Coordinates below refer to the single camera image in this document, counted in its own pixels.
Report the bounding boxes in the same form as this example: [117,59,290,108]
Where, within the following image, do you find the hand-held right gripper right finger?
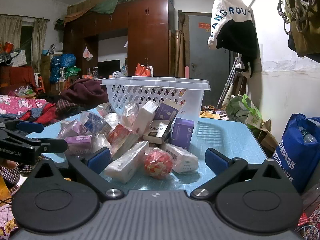
[190,148,296,201]

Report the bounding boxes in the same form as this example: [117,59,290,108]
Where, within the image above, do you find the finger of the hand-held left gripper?
[39,138,69,154]
[16,121,45,134]

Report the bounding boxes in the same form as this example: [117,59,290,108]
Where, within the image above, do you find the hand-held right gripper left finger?
[26,147,125,201]

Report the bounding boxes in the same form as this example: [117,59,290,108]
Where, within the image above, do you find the pink purple box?
[64,135,93,157]

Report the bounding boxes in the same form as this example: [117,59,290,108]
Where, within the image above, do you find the long white box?
[104,140,150,183]

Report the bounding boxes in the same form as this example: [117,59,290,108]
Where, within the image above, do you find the red patterned box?
[107,124,139,160]

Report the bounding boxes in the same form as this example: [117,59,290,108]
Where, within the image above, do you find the white packet with barcode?
[160,142,199,174]

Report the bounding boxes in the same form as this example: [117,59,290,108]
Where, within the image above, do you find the blue box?
[80,111,112,134]

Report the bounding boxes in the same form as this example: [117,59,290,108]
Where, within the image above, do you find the purple box with small logo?
[170,117,195,150]

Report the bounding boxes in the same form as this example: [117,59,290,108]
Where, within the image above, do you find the white pink clear plastic packet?
[121,101,140,128]

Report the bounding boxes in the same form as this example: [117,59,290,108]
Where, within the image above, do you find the red patterned round packet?
[144,147,174,180]

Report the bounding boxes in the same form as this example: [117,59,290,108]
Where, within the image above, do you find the tall white box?
[135,100,159,137]

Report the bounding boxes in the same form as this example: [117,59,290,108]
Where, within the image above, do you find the white plastic basket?
[100,76,212,133]

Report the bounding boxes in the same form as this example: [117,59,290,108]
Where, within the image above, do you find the black and white cigarette box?
[143,119,173,144]

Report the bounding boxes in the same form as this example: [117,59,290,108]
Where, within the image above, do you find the pink floral blanket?
[0,95,48,117]

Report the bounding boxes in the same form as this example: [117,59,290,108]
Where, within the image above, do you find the yellow bag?
[199,110,228,121]

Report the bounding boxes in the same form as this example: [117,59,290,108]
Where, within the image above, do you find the brown paper bag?
[252,119,279,155]

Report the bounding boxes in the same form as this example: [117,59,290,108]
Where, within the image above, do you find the green and white shopping bag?
[226,94,263,130]

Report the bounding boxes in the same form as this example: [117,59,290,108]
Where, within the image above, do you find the maroon cloth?
[60,78,109,105]

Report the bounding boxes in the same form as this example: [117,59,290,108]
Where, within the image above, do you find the blue plastic bags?
[49,53,77,84]

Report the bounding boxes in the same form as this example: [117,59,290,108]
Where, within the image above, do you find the green printed plastic bag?
[64,66,82,78]

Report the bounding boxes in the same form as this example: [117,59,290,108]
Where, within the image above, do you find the dotted gift bag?
[10,50,27,67]

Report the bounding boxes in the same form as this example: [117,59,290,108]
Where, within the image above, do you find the metal crutches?
[216,57,242,109]

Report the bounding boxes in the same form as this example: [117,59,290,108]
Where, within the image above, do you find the blue tote bag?
[272,113,320,193]

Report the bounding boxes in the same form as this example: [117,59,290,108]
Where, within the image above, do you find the black monitor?
[97,59,121,79]

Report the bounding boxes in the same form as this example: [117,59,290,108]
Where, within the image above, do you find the white hanging plastic bag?
[83,44,93,62]

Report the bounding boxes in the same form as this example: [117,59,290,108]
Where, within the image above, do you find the clear plastic bottle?
[298,126,317,144]

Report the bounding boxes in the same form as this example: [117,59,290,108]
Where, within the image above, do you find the beige curtains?
[0,15,48,68]

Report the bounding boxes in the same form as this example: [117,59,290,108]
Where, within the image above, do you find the orange bag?
[135,64,153,77]

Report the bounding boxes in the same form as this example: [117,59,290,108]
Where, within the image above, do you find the grey door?
[188,12,232,105]

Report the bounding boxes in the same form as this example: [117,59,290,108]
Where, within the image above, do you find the red printed bag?
[295,204,320,232]

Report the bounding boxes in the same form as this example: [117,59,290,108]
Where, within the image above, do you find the wooden boards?
[174,10,186,78]

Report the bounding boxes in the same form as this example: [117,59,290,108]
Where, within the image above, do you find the white and black hanging garment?
[207,0,258,78]

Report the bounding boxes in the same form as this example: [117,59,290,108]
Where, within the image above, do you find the brown wooden wardrobe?
[64,0,175,77]

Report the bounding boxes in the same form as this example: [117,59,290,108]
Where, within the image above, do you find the green tarp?
[90,0,150,15]

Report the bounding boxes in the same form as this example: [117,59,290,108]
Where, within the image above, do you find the olive hanging bag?
[287,0,320,63]

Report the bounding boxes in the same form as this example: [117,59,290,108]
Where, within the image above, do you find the coiled grey cables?
[277,0,317,35]

